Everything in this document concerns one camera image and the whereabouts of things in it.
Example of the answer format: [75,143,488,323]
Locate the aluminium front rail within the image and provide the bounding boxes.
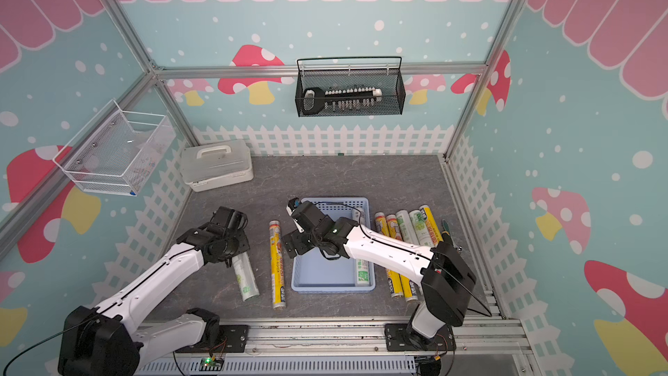
[96,316,533,361]

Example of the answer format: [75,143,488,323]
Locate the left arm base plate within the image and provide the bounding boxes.
[177,325,250,354]

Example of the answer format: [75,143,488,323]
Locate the white wire wall basket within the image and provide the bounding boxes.
[52,100,177,196]

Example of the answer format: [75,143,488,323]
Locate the green circuit board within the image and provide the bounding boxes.
[198,357,224,372]

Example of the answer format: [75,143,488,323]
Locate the yellow green wrap roll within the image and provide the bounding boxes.
[419,205,443,246]

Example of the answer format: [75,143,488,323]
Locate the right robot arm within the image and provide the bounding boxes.
[282,198,477,344]

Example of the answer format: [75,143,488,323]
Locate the black wire wall basket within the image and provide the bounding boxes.
[295,56,406,118]

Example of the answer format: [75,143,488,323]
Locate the yellow plastic wrap roll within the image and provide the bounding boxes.
[269,220,286,310]
[386,214,419,302]
[374,211,405,299]

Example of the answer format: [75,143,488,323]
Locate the black brush with white bristles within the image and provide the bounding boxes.
[299,87,383,116]

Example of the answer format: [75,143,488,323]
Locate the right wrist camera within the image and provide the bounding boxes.
[286,198,304,233]

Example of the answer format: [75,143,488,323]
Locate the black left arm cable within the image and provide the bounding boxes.
[0,318,85,376]

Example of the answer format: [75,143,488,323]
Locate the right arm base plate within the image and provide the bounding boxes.
[384,323,457,353]

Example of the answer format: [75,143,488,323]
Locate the white lidded storage box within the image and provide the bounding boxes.
[179,140,254,193]

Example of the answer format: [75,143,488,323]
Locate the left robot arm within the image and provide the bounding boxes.
[57,207,250,375]

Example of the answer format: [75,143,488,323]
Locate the white green plastic wrap roll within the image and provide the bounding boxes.
[355,259,371,287]

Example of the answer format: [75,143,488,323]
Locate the green handled screwdriver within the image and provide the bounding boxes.
[441,219,455,246]

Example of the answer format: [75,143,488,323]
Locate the light blue plastic basket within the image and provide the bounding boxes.
[291,197,376,293]

